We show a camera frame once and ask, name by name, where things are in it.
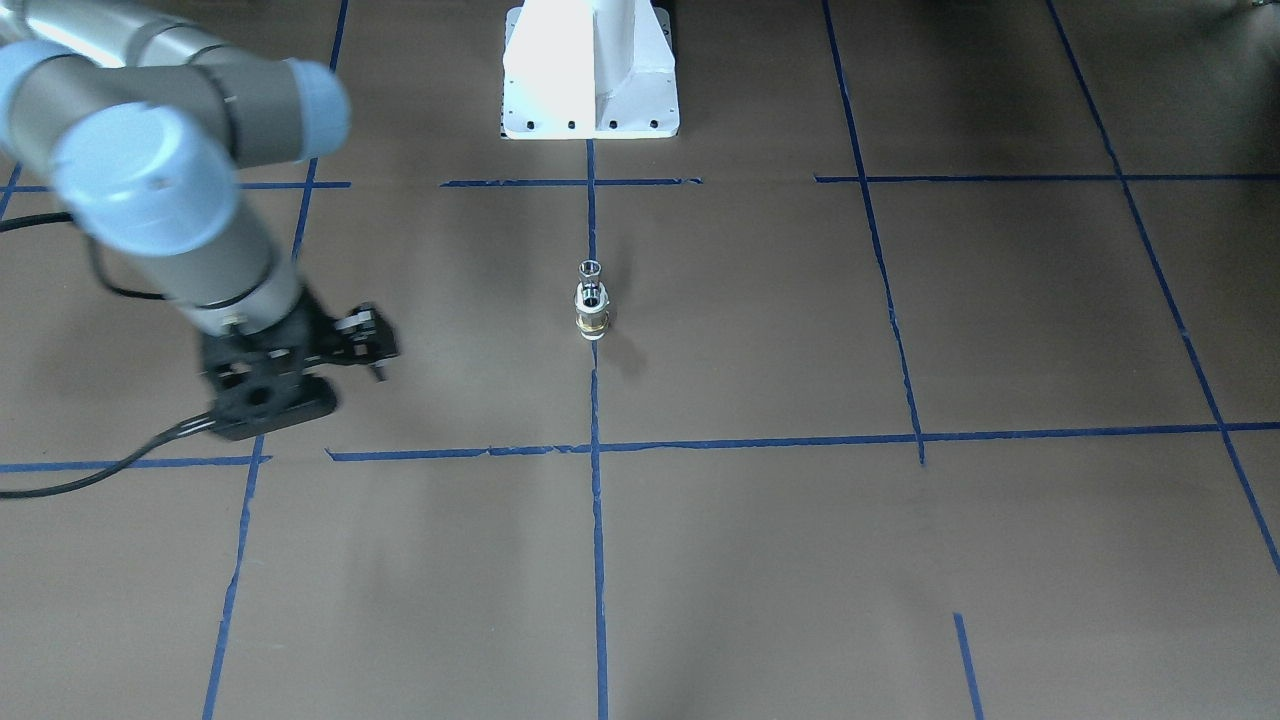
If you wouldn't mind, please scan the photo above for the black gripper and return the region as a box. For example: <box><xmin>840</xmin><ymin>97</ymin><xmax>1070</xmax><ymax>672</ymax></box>
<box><xmin>200</xmin><ymin>288</ymin><xmax>399</xmax><ymax>386</ymax></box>

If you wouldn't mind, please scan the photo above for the chrome angle valve fitting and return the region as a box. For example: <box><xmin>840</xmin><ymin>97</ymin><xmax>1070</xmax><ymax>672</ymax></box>
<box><xmin>577</xmin><ymin>259</ymin><xmax>605</xmax><ymax>307</ymax></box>

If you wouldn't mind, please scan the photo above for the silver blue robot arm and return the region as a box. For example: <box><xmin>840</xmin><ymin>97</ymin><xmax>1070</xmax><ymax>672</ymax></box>
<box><xmin>3</xmin><ymin>1</ymin><xmax>397</xmax><ymax>374</ymax></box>

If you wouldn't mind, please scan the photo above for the brown paper table cover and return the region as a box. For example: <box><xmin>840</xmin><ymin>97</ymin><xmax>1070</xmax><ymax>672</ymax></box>
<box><xmin>3</xmin><ymin>1</ymin><xmax>1279</xmax><ymax>719</ymax></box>

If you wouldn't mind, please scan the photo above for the white mount base plate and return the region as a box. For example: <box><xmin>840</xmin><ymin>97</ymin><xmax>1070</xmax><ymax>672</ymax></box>
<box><xmin>500</xmin><ymin>1</ymin><xmax>681</xmax><ymax>141</ymax></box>

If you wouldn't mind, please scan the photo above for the black camera cable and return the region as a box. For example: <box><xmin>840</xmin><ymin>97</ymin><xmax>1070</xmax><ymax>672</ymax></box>
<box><xmin>0</xmin><ymin>210</ymin><xmax>221</xmax><ymax>500</ymax></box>

